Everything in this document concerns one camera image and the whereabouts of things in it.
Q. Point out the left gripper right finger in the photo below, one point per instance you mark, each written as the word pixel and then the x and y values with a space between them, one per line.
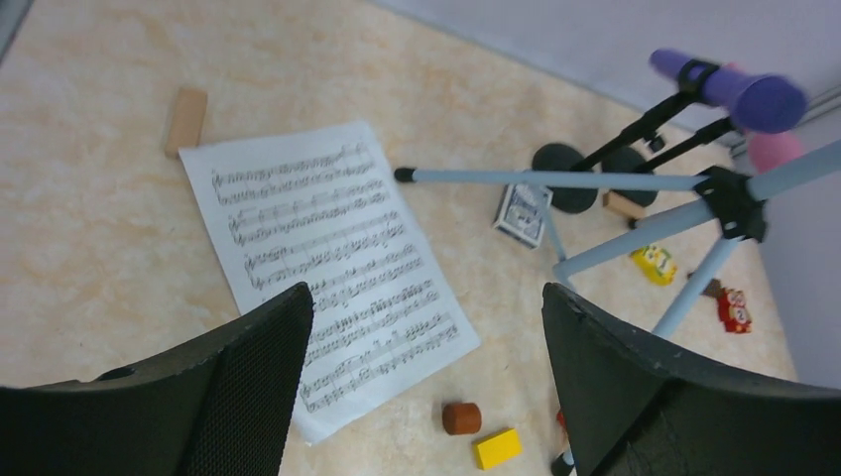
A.
pixel 636 404

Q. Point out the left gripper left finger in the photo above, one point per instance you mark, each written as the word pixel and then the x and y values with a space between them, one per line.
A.
pixel 218 404

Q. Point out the sheet music page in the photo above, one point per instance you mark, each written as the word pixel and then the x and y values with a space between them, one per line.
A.
pixel 322 208

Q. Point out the light blue music stand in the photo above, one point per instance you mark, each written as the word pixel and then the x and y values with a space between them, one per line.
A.
pixel 736 202

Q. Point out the blue toy brick car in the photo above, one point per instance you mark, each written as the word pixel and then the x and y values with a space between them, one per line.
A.
pixel 561 420

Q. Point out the yellow wooden block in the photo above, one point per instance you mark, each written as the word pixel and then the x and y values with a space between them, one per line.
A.
pixel 495 449

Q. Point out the red owl number block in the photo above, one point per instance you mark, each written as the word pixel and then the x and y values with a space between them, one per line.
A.
pixel 733 312

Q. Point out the yellow owl number block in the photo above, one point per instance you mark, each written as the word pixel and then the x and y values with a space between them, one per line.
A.
pixel 656 263

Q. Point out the dark brown wooden block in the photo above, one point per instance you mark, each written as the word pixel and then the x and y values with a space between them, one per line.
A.
pixel 713 289

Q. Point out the brown wooden cylinder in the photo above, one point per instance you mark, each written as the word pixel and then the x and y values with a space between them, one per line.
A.
pixel 461 418

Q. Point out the light wooden block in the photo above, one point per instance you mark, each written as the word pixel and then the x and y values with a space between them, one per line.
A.
pixel 621 205

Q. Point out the blue playing card box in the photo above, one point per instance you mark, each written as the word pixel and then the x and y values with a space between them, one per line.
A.
pixel 519 213

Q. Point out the black left microphone stand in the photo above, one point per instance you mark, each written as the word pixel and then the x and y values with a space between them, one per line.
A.
pixel 641 135

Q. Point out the wooden block far left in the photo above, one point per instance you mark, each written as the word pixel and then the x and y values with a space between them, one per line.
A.
pixel 186 120

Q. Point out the pink toy microphone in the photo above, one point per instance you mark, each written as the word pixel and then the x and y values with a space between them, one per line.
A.
pixel 772 148

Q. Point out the purple toy microphone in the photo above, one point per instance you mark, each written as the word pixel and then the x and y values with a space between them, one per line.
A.
pixel 705 82

